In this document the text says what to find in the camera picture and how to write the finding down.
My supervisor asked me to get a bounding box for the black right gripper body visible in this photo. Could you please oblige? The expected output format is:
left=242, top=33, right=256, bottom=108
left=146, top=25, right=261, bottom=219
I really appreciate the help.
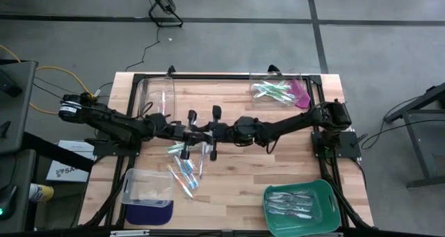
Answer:
left=209, top=105, right=238, bottom=161

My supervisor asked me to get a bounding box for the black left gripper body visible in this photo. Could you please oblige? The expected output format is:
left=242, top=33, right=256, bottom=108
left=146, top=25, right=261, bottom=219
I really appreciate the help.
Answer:
left=169, top=109, right=198, bottom=161

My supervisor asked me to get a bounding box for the pile of clear packets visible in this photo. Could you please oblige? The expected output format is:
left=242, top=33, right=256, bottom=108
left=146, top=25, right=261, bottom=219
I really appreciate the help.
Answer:
left=198, top=142, right=209, bottom=179

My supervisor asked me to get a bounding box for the long clear plastic bin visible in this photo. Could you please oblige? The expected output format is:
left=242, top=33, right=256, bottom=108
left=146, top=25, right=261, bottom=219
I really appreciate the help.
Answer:
left=136, top=76, right=177, bottom=125

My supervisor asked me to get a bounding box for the square clear plastic bin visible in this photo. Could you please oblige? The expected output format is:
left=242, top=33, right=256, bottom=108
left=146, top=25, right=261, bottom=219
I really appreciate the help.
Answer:
left=248, top=70, right=304, bottom=109

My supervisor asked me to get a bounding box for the magenta mat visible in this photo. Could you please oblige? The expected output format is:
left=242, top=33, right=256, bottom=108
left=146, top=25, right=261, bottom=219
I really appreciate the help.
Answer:
left=286, top=78, right=312, bottom=110

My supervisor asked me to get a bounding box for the dark blue mat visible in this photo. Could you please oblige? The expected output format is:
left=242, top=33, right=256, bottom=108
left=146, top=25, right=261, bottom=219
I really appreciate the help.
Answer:
left=124, top=200, right=175, bottom=227

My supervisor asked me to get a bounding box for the white printed box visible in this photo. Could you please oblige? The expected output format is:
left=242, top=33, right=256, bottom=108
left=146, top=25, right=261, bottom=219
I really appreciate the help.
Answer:
left=45, top=140, right=97, bottom=183

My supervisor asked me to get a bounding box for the green plastic bin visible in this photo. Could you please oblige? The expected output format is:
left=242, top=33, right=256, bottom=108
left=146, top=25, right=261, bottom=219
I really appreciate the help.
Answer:
left=263, top=179, right=342, bottom=237

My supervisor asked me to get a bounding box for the black floor fan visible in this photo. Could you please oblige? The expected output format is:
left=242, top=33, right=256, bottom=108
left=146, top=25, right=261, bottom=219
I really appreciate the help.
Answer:
left=140, top=0, right=184, bottom=28

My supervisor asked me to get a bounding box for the black diagonal strut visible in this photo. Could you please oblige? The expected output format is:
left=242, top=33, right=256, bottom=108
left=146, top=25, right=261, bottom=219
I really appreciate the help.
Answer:
left=21, top=131, right=95, bottom=174

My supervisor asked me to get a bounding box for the white and yellow can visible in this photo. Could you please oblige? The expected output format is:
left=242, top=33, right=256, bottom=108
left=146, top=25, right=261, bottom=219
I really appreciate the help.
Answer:
left=28, top=183, right=55, bottom=204

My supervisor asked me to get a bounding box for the grey desk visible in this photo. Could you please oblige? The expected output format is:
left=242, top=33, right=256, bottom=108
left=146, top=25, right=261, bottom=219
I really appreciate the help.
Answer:
left=0, top=59, right=38, bottom=156

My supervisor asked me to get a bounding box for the black handheld device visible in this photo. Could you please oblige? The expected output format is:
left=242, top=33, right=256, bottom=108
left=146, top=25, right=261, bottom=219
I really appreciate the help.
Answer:
left=0, top=69, right=23, bottom=98

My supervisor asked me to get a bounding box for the black computer mouse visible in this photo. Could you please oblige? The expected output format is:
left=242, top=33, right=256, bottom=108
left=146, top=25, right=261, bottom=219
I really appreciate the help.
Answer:
left=0, top=183, right=17, bottom=221

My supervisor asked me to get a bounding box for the black metal stand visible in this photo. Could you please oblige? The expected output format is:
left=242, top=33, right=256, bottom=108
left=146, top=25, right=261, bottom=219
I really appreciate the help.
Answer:
left=383, top=82, right=445, bottom=190

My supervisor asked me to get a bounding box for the clear bin with handle slots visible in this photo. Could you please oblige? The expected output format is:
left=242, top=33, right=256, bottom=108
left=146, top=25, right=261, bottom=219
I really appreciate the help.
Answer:
left=120, top=167, right=175, bottom=209

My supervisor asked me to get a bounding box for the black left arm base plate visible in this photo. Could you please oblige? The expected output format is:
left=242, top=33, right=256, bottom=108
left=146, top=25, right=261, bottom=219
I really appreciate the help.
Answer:
left=92, top=132, right=144, bottom=158

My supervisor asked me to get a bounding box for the black floor cable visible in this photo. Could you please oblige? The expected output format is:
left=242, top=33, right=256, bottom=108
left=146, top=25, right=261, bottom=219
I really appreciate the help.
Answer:
left=124, top=25, right=161, bottom=72

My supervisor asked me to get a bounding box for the silver metal bracket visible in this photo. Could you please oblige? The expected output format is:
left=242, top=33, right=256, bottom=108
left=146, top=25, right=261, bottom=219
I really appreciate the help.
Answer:
left=109, top=229, right=151, bottom=237

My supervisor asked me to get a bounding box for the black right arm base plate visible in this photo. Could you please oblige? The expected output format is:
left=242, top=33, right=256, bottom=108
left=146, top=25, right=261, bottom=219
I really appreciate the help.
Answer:
left=311, top=130, right=363, bottom=161

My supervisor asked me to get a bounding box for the yellow extension cable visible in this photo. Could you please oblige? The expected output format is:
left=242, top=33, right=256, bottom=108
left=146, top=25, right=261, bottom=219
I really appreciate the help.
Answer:
left=0, top=44, right=94, bottom=115

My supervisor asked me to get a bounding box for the thin black cable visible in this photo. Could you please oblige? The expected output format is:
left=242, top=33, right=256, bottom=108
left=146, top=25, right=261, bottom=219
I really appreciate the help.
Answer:
left=33, top=76, right=70, bottom=101
left=360, top=118, right=445, bottom=151

